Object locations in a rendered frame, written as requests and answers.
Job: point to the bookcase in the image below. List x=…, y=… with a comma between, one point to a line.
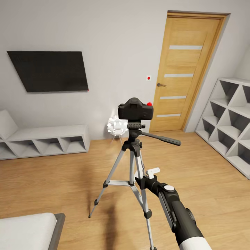
x=14, y=141
x=224, y=125

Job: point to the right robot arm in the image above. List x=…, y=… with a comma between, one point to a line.
x=180, y=219

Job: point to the wall mounted tv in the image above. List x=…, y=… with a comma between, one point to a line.
x=53, y=71

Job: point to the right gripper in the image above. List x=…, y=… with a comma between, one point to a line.
x=146, y=182

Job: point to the digital camera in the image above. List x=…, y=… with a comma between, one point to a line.
x=134, y=109

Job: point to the bed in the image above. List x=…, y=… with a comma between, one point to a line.
x=31, y=232

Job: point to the camera tripod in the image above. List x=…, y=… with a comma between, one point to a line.
x=133, y=144

